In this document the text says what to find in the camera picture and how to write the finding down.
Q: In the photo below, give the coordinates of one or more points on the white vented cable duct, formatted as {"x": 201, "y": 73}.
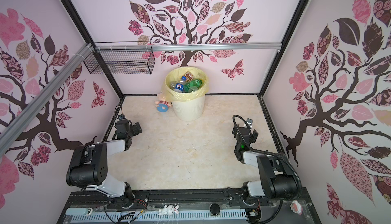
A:
{"x": 154, "y": 217}

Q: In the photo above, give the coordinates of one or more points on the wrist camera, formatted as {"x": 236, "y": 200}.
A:
{"x": 249, "y": 123}
{"x": 121, "y": 117}

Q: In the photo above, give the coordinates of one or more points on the aluminium rail back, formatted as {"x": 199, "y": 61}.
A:
{"x": 192, "y": 47}

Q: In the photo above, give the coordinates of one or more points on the aluminium rail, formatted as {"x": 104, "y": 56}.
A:
{"x": 12, "y": 132}
{"x": 192, "y": 47}

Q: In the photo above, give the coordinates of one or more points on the black round knob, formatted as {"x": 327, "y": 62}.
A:
{"x": 215, "y": 209}

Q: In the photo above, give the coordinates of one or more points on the blue label bottle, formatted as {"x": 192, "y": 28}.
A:
{"x": 179, "y": 86}

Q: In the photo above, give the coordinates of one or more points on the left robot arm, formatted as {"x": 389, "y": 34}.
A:
{"x": 89, "y": 164}

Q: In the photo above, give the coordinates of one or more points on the white plastic waste bin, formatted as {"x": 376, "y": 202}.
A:
{"x": 189, "y": 110}

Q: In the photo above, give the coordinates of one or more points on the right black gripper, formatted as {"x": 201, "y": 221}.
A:
{"x": 253, "y": 137}

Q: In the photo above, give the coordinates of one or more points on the white bunny figurine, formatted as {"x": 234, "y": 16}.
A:
{"x": 169, "y": 210}

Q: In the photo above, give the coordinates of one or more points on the aluminium rail left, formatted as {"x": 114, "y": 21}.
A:
{"x": 12, "y": 132}

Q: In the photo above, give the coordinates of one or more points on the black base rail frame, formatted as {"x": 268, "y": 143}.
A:
{"x": 259, "y": 210}

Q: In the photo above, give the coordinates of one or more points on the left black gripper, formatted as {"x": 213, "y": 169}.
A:
{"x": 134, "y": 127}

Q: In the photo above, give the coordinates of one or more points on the pink white round ornament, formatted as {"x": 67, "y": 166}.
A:
{"x": 296, "y": 207}

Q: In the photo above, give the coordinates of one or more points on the red yellow label bottle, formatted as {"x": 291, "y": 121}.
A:
{"x": 188, "y": 76}

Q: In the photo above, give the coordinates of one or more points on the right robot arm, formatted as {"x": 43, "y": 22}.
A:
{"x": 277, "y": 177}

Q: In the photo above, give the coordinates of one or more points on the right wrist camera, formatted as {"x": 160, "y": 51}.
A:
{"x": 249, "y": 123}

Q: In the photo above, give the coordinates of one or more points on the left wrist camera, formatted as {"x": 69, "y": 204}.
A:
{"x": 121, "y": 117}

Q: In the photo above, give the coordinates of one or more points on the black wire mesh basket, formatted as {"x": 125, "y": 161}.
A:
{"x": 135, "y": 57}

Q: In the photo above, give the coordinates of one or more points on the green bottle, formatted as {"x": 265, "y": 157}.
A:
{"x": 193, "y": 85}

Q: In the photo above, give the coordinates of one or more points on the plush doll toy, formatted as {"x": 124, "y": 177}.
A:
{"x": 162, "y": 104}

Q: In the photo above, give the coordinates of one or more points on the yellow plastic bin liner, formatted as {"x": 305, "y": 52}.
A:
{"x": 175, "y": 75}

